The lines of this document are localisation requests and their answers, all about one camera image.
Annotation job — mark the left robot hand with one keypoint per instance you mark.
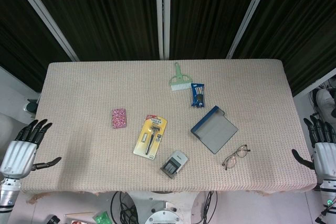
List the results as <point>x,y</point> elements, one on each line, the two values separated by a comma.
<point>18,153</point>

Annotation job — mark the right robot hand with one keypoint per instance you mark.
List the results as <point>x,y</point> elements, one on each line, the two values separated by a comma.
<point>323,155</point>

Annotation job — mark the thin frame eyeglasses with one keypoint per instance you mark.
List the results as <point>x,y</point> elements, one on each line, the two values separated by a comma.
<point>235,156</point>

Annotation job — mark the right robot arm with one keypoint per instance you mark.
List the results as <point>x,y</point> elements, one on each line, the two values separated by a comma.
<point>328,197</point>

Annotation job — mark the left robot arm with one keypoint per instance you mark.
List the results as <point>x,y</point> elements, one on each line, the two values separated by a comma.
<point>8,193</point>

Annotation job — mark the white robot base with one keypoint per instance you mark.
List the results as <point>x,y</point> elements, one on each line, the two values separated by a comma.
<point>164,208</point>

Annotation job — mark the blue glasses case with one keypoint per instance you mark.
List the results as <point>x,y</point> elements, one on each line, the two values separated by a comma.
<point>214,129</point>

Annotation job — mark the white shoe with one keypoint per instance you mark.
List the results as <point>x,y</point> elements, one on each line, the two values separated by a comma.
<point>325,102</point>

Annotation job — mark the wooden stick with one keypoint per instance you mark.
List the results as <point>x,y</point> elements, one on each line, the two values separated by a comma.
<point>78,214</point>

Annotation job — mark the green packet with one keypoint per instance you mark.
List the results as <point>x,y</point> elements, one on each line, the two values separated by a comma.
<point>101,218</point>

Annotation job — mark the pink patterned card box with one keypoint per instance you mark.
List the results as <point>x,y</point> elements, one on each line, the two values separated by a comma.
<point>119,118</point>

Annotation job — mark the razor in yellow blister pack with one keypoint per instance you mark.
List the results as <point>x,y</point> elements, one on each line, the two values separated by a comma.
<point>150,137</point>

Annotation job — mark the blue snack packet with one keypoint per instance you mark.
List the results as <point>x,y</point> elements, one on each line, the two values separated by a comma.
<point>197,95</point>

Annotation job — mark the white date stamp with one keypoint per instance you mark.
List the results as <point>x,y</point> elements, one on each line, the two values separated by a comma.
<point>173,164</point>

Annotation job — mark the beige woven tablecloth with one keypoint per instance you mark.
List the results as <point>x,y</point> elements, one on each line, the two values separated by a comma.
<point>168,127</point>

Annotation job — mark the green cleaning brush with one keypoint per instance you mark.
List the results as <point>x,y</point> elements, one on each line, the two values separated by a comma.
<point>180,79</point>

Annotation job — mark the black curtain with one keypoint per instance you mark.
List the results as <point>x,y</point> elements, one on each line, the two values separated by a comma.
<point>168,14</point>

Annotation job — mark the white frame post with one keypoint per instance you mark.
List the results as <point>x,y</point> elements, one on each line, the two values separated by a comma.
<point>162,15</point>
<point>44,14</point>
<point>250,14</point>

